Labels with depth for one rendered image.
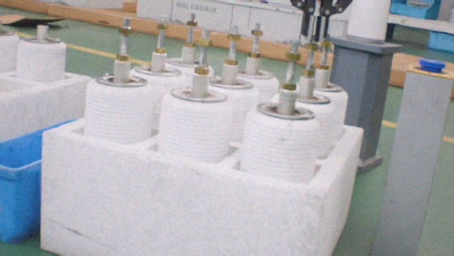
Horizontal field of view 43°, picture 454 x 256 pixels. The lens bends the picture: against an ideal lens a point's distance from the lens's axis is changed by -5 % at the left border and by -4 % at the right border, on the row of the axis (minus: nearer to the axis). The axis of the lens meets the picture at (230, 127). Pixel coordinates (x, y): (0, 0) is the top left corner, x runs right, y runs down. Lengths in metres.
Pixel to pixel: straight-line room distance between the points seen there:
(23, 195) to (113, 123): 0.18
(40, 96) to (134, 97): 0.33
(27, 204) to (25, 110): 0.22
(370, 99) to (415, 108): 0.52
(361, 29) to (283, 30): 1.85
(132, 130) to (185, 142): 0.09
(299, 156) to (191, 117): 0.14
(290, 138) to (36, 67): 0.60
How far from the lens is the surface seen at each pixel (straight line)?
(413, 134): 0.90
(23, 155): 1.03
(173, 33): 3.58
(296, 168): 0.74
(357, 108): 1.41
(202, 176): 0.73
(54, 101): 1.14
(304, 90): 0.86
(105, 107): 0.81
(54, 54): 1.17
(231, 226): 0.74
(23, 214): 0.91
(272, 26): 3.27
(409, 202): 0.93
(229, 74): 0.89
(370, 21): 1.41
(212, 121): 0.76
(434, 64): 0.90
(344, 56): 1.41
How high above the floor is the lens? 0.41
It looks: 14 degrees down
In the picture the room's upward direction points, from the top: 7 degrees clockwise
